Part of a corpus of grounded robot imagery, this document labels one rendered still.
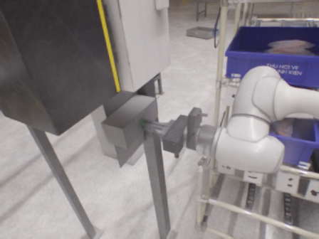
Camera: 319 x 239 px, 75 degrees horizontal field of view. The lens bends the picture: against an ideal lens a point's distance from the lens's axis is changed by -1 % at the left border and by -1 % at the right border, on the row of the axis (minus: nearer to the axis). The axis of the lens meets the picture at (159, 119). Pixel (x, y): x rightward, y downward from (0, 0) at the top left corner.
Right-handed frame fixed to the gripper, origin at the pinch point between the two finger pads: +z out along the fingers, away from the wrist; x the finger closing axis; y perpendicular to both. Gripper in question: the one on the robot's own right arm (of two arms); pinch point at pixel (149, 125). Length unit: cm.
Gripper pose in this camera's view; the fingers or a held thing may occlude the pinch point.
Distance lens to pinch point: 68.0
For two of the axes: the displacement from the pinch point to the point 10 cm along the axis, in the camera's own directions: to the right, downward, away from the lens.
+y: 0.9, 8.2, 5.6
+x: 4.8, -5.3, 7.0
